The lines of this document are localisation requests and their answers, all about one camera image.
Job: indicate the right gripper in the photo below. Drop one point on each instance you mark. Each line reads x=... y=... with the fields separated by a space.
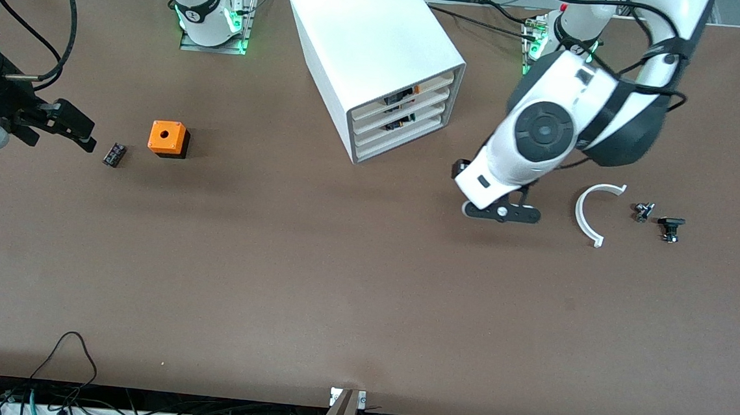
x=1 y=96

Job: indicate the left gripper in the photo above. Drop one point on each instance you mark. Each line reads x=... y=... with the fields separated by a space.
x=459 y=169

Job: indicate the white drawer holding button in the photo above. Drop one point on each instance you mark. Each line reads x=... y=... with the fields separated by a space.
x=368 y=140

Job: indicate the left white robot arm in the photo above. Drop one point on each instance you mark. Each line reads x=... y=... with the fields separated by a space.
x=587 y=79

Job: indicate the white drawer with electronic part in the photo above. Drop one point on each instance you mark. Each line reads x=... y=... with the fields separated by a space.
x=370 y=117

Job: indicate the white drawer cabinet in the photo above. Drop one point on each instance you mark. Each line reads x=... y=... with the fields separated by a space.
x=369 y=32

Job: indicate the small black chip part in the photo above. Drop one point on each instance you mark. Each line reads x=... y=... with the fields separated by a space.
x=114 y=154

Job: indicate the black orange electronic part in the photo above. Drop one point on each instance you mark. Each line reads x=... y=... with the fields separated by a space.
x=400 y=97

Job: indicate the orange box with hole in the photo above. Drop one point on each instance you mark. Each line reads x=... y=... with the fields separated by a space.
x=166 y=135

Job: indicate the white semicircular plastic clamp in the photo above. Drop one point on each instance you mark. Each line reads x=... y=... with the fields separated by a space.
x=579 y=212

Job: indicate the small silver metal fitting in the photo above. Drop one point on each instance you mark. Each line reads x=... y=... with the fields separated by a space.
x=643 y=211

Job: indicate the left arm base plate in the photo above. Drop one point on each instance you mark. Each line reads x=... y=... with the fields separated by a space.
x=530 y=43

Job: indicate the black switch component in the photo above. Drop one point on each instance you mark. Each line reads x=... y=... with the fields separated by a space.
x=671 y=222

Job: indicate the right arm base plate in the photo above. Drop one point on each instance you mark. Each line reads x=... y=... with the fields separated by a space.
x=250 y=10

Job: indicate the white metal bracket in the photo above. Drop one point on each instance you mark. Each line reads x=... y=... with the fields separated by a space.
x=334 y=397

